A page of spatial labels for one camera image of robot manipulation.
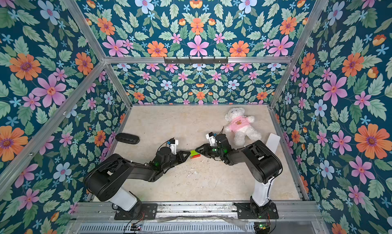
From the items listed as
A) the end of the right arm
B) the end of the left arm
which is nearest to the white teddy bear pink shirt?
the end of the right arm

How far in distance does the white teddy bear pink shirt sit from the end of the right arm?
6.2 inches

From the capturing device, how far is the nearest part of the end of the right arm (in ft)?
2.47

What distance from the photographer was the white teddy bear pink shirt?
3.03 ft
